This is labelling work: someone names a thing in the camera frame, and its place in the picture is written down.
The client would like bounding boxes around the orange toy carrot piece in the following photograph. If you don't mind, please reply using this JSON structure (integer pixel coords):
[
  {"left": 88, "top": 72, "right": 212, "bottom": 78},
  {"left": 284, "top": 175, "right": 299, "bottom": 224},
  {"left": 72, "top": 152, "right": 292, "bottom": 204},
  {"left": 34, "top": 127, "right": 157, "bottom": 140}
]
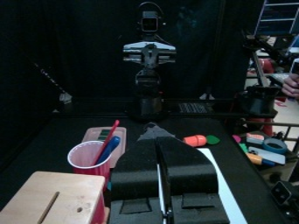
[{"left": 181, "top": 134, "right": 208, "bottom": 148}]

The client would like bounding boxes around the black adapter box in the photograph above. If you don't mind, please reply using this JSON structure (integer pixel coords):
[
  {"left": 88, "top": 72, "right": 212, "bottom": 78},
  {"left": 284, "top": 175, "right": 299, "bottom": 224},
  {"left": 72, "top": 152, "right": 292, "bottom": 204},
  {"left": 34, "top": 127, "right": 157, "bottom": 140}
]
[{"left": 269, "top": 180, "right": 299, "bottom": 207}]

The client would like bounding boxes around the red chair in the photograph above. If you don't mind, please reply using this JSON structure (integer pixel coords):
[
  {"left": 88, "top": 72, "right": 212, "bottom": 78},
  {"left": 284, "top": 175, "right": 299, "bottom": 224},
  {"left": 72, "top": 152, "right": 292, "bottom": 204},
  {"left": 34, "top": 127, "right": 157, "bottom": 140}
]
[{"left": 256, "top": 57, "right": 277, "bottom": 74}]

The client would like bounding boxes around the white cutting board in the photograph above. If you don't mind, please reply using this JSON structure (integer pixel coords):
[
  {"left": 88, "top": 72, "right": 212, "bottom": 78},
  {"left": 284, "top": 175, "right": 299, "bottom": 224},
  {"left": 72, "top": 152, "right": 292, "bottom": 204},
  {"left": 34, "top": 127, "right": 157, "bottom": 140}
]
[{"left": 156, "top": 147, "right": 249, "bottom": 224}]

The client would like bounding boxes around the red plastic cup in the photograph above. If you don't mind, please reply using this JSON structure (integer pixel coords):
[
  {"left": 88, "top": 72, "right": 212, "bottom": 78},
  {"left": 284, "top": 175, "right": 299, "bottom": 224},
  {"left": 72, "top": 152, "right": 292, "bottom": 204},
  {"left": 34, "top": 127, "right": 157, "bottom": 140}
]
[{"left": 66, "top": 140, "right": 114, "bottom": 192}]

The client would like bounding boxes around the blue tape roll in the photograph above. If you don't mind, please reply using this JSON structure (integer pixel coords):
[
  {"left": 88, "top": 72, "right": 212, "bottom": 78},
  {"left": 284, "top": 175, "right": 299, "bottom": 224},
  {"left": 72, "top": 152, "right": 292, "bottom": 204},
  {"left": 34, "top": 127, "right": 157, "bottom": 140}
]
[{"left": 261, "top": 137, "right": 289, "bottom": 156}]

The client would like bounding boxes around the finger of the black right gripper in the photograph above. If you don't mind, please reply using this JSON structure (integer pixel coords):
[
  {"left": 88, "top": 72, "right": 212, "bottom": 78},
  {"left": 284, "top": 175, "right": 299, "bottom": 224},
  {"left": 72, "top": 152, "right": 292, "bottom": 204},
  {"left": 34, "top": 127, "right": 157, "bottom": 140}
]
[
  {"left": 140, "top": 43, "right": 152, "bottom": 70},
  {"left": 149, "top": 43, "right": 160, "bottom": 70}
]

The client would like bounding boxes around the blue handled utensil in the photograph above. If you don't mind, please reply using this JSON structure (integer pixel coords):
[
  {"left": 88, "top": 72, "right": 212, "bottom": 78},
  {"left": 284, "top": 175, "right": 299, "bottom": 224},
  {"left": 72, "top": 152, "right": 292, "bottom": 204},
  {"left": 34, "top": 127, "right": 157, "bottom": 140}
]
[{"left": 93, "top": 136, "right": 122, "bottom": 166}]

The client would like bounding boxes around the ribbed black power strip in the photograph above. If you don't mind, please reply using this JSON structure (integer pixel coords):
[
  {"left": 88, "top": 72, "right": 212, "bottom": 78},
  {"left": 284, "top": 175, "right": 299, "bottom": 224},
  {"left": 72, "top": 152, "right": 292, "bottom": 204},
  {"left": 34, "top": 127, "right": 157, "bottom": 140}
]
[{"left": 177, "top": 101, "right": 210, "bottom": 115}]

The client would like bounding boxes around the salmon topped grey block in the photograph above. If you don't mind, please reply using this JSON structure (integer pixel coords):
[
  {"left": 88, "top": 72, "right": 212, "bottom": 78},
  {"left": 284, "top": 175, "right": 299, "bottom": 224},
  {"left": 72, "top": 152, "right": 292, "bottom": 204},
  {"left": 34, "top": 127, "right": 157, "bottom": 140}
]
[{"left": 245, "top": 132, "right": 267, "bottom": 147}]

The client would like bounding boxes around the diagonal frame brace rod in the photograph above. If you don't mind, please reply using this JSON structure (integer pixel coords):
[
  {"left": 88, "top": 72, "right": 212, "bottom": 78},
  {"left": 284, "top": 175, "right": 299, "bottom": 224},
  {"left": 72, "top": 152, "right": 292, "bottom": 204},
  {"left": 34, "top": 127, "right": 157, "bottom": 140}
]
[{"left": 32, "top": 62, "right": 74, "bottom": 105}]

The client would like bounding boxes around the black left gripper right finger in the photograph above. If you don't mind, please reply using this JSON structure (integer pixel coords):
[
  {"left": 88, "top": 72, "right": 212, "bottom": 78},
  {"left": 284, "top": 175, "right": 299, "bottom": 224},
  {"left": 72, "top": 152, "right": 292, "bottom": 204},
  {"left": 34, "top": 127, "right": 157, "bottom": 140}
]
[{"left": 154, "top": 123, "right": 230, "bottom": 224}]

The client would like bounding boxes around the white metal shelf rack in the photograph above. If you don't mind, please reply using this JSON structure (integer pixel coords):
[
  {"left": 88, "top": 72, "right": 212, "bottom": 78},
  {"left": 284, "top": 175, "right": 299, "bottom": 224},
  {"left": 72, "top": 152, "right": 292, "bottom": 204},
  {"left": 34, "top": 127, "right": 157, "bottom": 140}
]
[{"left": 253, "top": 0, "right": 299, "bottom": 38}]

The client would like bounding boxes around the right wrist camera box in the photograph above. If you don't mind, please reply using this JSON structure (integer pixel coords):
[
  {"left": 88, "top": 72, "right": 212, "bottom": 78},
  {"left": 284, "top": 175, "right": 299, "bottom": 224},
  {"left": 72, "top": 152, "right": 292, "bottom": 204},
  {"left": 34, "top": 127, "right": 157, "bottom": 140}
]
[{"left": 137, "top": 10, "right": 161, "bottom": 33}]

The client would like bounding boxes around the tan rectangular tray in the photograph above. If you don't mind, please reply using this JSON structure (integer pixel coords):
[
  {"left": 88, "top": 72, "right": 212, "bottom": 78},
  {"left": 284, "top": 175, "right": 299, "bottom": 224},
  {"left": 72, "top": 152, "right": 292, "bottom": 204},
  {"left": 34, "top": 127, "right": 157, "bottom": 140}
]
[{"left": 80, "top": 126, "right": 128, "bottom": 170}]

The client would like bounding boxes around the green toy sushi roll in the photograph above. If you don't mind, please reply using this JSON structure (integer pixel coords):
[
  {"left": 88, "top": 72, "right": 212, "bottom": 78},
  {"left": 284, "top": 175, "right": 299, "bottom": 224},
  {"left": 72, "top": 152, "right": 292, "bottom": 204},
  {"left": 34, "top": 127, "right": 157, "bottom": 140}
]
[{"left": 96, "top": 129, "right": 114, "bottom": 142}]

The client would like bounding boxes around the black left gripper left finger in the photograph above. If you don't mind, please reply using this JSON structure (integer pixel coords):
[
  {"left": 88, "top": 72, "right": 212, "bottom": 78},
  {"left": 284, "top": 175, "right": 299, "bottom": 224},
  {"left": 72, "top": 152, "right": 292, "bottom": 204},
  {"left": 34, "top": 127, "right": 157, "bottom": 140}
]
[{"left": 106, "top": 122, "right": 164, "bottom": 224}]

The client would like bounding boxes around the orange marker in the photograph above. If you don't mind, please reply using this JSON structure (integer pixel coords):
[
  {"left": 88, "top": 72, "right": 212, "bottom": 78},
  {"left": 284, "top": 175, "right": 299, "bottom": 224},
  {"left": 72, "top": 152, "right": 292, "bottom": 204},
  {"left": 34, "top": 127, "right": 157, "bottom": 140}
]
[{"left": 245, "top": 152, "right": 276, "bottom": 168}]

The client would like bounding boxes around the wooden box with red front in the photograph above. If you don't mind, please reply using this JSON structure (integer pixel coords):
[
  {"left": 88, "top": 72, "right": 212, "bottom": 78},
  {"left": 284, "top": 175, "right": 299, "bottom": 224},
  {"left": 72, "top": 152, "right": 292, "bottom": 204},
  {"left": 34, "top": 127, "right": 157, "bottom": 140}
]
[{"left": 0, "top": 171, "right": 108, "bottom": 224}]

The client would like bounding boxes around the green toy leaf piece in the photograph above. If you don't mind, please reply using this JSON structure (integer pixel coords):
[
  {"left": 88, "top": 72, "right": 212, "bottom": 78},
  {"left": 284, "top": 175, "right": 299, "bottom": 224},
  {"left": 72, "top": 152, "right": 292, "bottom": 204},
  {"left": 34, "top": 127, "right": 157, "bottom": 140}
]
[{"left": 204, "top": 135, "right": 221, "bottom": 146}]

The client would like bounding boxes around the red handled utensil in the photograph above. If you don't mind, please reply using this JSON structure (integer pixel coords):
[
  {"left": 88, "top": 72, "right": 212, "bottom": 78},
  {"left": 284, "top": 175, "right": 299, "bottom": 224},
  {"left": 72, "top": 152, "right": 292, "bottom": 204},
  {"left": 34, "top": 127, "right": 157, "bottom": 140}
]
[{"left": 90, "top": 119, "right": 121, "bottom": 166}]

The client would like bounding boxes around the person's hand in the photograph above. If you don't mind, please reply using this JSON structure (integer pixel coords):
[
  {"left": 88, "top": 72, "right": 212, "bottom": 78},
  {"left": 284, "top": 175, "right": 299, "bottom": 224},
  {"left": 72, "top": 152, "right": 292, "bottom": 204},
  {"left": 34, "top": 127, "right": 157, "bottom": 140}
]
[{"left": 280, "top": 73, "right": 299, "bottom": 101}]

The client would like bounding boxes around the white flat case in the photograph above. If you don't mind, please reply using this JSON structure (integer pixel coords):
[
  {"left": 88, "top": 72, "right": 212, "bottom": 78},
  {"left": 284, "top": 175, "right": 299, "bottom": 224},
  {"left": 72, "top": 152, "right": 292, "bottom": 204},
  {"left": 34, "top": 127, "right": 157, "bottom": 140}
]
[{"left": 246, "top": 146, "right": 287, "bottom": 166}]

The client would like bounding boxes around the black cloth backdrop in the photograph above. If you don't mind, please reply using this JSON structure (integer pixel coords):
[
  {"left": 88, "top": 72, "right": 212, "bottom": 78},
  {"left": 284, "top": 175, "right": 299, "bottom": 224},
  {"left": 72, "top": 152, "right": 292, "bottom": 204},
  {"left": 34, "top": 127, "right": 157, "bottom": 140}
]
[{"left": 0, "top": 0, "right": 252, "bottom": 119}]

